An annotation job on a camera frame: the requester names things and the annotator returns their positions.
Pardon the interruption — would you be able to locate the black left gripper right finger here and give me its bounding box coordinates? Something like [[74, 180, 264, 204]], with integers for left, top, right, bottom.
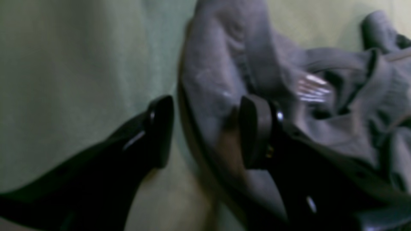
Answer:
[[238, 95, 410, 231]]

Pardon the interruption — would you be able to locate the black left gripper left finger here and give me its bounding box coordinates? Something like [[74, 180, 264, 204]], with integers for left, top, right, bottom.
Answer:
[[1, 95, 174, 231]]

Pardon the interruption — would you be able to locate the grey t-shirt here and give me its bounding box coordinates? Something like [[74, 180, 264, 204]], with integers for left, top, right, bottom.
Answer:
[[181, 0, 410, 231]]

